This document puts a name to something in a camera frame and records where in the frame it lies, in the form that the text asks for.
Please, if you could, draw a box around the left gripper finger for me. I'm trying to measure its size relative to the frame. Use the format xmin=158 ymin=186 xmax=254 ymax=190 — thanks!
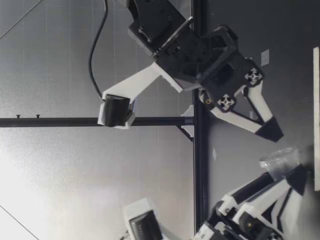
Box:
xmin=211 ymin=82 xmax=285 ymax=144
xmin=234 ymin=164 xmax=309 ymax=234

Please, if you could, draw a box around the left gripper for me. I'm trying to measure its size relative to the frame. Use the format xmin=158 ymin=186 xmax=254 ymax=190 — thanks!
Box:
xmin=196 ymin=171 xmax=284 ymax=240

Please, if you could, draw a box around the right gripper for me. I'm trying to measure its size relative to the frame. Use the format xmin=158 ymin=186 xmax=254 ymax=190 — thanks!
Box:
xmin=152 ymin=24 xmax=266 ymax=112

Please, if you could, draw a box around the clear plastic cup with lid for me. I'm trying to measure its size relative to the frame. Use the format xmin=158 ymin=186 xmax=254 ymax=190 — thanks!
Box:
xmin=258 ymin=147 xmax=301 ymax=181

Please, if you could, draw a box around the black frame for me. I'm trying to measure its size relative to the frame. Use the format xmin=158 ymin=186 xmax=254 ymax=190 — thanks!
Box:
xmin=0 ymin=0 xmax=209 ymax=240

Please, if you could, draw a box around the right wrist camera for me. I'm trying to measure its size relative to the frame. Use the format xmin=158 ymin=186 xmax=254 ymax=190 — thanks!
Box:
xmin=96 ymin=62 xmax=186 ymax=131

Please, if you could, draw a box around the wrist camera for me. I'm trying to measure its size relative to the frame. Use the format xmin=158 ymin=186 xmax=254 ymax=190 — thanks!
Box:
xmin=123 ymin=197 xmax=174 ymax=240
xmin=96 ymin=62 xmax=186 ymax=131

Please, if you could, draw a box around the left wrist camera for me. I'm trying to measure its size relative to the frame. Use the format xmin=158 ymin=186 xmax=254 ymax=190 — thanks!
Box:
xmin=123 ymin=197 xmax=174 ymax=240

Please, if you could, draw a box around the black cable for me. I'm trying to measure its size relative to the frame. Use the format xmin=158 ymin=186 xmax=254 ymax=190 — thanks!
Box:
xmin=88 ymin=0 xmax=109 ymax=101

